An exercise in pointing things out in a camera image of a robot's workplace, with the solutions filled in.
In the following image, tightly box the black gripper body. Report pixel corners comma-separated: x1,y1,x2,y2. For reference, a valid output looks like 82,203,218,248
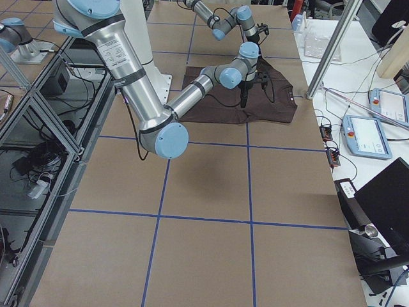
238,80,254,93
246,32,260,45

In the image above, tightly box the dark brown t-shirt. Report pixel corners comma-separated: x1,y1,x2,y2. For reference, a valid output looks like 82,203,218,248
181,58,297,124

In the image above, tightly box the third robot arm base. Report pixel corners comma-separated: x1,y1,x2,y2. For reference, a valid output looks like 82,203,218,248
1,17,52,65

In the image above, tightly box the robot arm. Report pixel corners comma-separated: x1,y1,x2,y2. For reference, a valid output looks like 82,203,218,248
183,0,269,44
53,1,259,159

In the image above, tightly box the red cylinder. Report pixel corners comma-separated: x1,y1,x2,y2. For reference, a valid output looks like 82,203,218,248
290,0,304,22

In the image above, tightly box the plastic sleeve with cardboard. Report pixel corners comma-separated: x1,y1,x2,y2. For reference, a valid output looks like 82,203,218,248
303,29,333,59

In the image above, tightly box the reacher grabber tool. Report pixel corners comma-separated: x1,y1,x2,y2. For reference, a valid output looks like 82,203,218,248
320,85,408,130

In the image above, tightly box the brown paper table cover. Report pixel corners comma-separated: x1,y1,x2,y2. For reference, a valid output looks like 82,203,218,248
30,6,366,306

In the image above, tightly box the near teach pendant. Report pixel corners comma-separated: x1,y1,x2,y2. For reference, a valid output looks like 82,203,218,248
342,115,392,160

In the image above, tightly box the teach pendant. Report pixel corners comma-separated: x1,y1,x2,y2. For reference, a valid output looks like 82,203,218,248
369,88,408,126
342,115,392,160

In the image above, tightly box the far teach pendant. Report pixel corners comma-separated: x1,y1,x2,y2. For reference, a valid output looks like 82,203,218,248
369,88,408,126

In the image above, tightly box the black laptop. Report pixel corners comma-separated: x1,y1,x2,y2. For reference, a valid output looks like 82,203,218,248
355,157,408,255

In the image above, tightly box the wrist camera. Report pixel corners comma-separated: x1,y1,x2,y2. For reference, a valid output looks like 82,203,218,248
256,23,270,36
254,72,270,90

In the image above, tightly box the aluminium frame post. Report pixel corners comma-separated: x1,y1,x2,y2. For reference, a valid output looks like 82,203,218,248
306,0,362,99

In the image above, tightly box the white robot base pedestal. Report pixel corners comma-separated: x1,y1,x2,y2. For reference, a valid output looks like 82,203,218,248
120,0,172,104

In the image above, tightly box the aluminium frame side rack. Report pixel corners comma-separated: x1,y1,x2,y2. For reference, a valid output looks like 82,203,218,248
1,38,114,306

